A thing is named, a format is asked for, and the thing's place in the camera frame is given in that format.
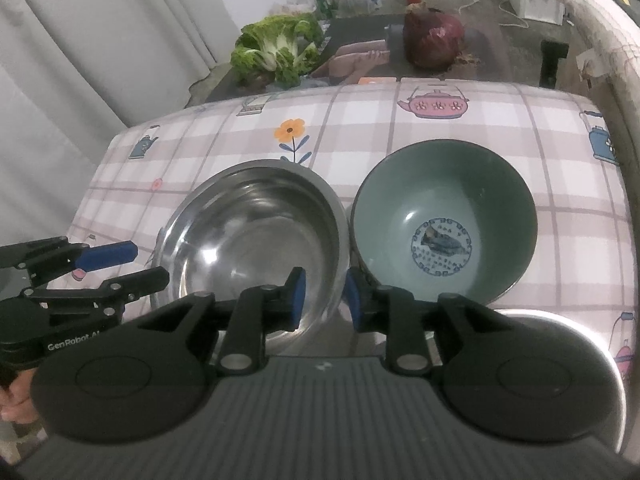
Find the black plastic holder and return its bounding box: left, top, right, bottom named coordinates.
left=540, top=40, right=570, bottom=87

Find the pink packet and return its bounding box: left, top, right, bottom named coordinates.
left=325, top=40, right=391, bottom=86

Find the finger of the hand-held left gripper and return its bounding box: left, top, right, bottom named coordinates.
left=0, top=236, right=138, bottom=281
left=25, top=266, right=171, bottom=317

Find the large steel basin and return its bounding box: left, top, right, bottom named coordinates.
left=492, top=307, right=630, bottom=466

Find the deep steel bowl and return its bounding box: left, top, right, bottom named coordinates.
left=149, top=159, right=350, bottom=348

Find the red cabbage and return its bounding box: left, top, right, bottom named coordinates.
left=402, top=5, right=466, bottom=68

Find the white cable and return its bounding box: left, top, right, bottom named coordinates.
left=457, top=0, right=531, bottom=28

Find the white curtain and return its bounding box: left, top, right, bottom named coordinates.
left=0, top=0, right=241, bottom=241

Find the green ceramic bowl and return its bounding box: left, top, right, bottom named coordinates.
left=350, top=140, right=540, bottom=306

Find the dark glass table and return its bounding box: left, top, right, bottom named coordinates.
left=207, top=15, right=408, bottom=103

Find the napa cabbage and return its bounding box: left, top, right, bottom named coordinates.
left=230, top=12, right=326, bottom=86

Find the person's left hand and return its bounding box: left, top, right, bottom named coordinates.
left=0, top=375, right=38, bottom=426

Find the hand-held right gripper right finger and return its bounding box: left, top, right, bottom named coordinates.
left=346, top=266, right=501, bottom=376

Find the cream sofa cover towel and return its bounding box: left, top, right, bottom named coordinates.
left=550, top=0, right=640, bottom=126

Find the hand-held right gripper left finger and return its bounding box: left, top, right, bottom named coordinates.
left=135, top=266, right=307, bottom=375

